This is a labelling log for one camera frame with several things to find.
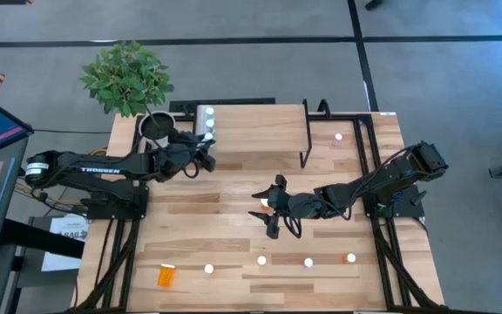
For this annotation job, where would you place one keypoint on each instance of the white plant pot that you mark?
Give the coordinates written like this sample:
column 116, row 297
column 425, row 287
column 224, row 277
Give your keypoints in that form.
column 157, row 126

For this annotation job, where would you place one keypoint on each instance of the black aluminium rig frame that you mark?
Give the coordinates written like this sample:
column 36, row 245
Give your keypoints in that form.
column 359, row 139

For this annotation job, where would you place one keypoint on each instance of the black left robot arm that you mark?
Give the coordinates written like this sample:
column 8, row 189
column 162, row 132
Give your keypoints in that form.
column 98, row 168

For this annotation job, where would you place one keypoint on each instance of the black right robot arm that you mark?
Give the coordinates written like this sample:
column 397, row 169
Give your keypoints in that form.
column 386, row 174

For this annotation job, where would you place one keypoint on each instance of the white paper sheet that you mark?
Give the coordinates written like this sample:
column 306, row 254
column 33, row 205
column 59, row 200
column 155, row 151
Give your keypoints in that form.
column 65, row 244

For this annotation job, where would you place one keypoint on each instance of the wooden shelf black metal legs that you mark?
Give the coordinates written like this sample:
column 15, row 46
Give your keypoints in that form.
column 259, row 128

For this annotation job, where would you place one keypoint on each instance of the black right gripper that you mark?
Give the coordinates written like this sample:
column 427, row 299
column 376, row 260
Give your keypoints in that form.
column 296, row 206

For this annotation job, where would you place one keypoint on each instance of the green medicine bottle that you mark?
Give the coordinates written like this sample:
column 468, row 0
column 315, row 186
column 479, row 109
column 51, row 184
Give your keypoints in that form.
column 208, row 136
column 209, row 111
column 209, row 123

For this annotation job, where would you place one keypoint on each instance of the green leafy plant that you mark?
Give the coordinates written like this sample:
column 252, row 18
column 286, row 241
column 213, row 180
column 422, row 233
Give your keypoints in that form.
column 124, row 78

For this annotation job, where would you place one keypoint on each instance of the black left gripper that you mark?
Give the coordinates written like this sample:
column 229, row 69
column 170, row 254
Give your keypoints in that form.
column 185, row 159

